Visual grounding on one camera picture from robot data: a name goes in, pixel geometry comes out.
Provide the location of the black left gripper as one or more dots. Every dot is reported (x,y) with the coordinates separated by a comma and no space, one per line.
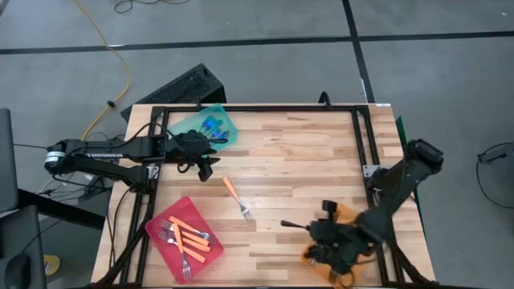
(192,148)

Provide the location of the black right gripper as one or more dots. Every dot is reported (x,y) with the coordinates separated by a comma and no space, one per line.
(339,241)

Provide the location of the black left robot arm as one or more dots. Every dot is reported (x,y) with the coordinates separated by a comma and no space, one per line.
(100,154)

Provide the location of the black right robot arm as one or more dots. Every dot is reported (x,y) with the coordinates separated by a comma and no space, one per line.
(401,180)

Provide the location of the orange translucent plastic bin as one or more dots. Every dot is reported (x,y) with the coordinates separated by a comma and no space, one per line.
(345,214)

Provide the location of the teal translucent plastic bin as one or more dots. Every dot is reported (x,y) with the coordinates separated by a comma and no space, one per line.
(184,124)

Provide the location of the red translucent plastic bin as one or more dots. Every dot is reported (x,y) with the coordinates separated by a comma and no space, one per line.
(185,208)

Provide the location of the black perforated computer case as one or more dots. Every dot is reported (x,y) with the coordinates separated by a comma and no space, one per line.
(180,88)

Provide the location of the black desk beam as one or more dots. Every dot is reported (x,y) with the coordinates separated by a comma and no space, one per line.
(60,208)

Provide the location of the yellow object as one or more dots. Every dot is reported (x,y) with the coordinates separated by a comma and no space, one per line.
(52,265)

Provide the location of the dark desk top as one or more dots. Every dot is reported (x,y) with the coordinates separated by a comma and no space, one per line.
(24,233)

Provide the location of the black computer mouse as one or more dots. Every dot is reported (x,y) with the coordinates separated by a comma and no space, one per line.
(18,269)

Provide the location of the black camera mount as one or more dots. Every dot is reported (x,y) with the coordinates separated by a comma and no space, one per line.
(324,99)

